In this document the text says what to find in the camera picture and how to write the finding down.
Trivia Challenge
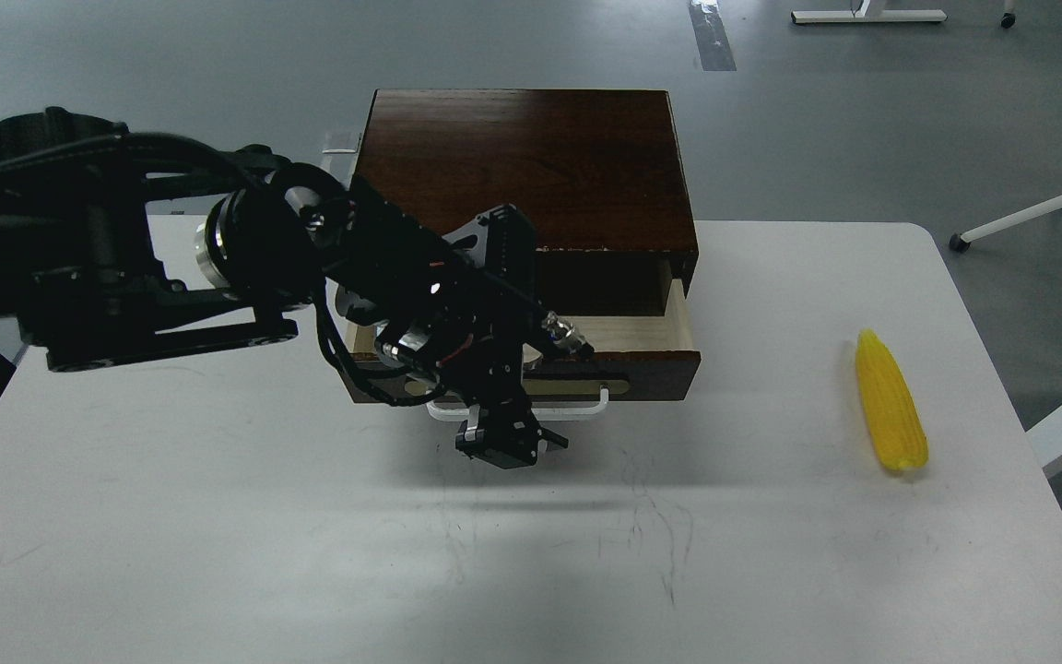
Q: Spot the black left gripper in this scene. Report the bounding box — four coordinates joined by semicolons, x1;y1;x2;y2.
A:
313;176;594;469

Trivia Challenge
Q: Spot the dark wooden drawer box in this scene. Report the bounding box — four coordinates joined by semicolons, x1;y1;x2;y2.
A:
357;89;699;314

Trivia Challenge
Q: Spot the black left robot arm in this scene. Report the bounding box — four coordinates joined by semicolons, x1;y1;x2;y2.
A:
0;108;594;469

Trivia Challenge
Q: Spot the white desk leg base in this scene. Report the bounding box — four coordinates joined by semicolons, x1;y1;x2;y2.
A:
791;1;948;25

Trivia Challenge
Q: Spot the white floor tape marker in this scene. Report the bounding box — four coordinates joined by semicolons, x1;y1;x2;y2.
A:
319;129;362;185

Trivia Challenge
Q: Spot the wooden drawer with white handle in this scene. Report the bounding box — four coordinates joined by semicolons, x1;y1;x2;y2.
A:
343;277;702;423

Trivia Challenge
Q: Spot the grey floor tape strip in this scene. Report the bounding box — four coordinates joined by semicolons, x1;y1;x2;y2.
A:
684;1;738;72

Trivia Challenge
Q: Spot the yellow corn cob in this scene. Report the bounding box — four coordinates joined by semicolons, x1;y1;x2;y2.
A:
855;328;930;472

